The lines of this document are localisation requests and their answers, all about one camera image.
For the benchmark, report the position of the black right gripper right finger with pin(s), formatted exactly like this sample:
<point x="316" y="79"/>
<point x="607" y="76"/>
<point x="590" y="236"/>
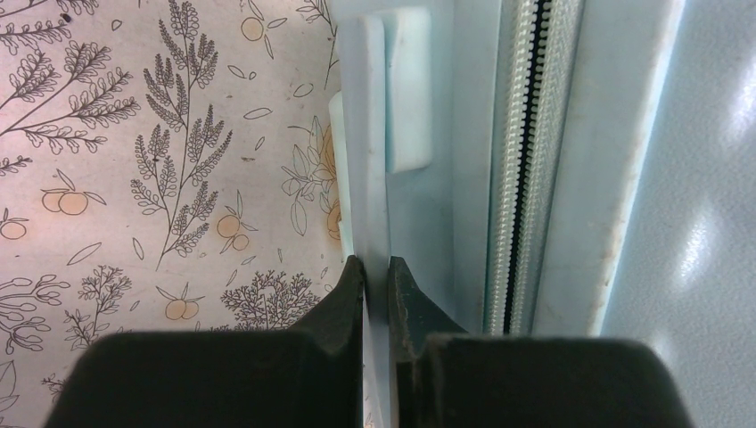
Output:
<point x="444" y="376"/>

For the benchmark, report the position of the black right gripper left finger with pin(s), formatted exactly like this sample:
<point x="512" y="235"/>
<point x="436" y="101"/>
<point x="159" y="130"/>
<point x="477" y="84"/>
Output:
<point x="308" y="375"/>

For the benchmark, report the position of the light blue ribbed suitcase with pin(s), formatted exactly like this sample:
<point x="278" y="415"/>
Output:
<point x="560" y="169"/>

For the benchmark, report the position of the floral patterned floor mat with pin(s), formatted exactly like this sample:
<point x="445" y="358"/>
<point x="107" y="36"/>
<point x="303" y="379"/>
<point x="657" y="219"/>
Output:
<point x="165" y="165"/>

